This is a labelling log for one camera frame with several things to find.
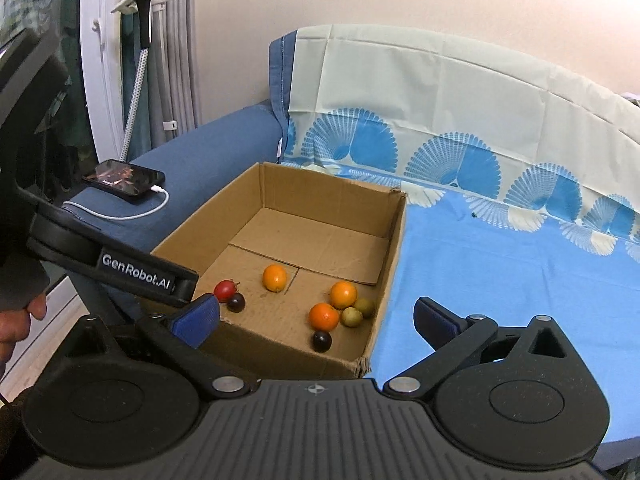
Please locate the dark purple grape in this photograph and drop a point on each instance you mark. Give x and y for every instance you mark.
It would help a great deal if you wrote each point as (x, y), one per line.
(236, 303)
(321, 341)

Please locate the dark purple grape right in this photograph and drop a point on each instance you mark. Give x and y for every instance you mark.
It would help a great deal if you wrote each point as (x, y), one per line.
(321, 341)

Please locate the black smartphone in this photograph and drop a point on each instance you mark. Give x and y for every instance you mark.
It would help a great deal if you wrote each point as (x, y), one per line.
(127, 181)

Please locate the orange fruit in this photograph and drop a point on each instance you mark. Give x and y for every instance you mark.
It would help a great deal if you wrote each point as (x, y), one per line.
(342, 295)

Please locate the brown cardboard box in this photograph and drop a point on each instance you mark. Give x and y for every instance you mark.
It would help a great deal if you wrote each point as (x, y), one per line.
(322, 229)

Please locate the grey curtain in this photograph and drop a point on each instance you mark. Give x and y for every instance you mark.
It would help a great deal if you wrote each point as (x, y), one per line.
(160, 75)

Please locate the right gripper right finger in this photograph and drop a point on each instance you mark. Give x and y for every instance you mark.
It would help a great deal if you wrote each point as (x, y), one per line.
(458, 343)

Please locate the blue white patterned sheet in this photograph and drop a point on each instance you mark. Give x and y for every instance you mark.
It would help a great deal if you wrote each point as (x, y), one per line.
(522, 181)

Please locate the person left hand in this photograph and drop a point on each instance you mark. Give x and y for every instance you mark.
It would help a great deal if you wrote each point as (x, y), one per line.
(15, 325)

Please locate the red cherry tomato with stem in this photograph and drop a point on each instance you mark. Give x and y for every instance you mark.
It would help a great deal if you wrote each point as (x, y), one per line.
(224, 290)

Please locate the yellow-green round fruit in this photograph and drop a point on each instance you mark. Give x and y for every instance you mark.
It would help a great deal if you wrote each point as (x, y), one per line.
(351, 317)

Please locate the white door frame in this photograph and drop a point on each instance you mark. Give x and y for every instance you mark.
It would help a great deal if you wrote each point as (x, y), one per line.
(101, 61)

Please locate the orange kumquat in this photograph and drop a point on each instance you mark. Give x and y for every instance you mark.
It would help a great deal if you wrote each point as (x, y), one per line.
(323, 317)
(274, 278)

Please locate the dark purple grape left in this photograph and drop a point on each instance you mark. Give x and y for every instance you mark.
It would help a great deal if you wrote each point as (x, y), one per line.
(236, 303)

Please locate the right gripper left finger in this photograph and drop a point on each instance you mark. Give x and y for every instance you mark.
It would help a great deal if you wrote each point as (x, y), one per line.
(177, 337)

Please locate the orange kumquat front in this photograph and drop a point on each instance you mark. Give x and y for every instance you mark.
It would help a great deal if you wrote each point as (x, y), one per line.
(323, 317)

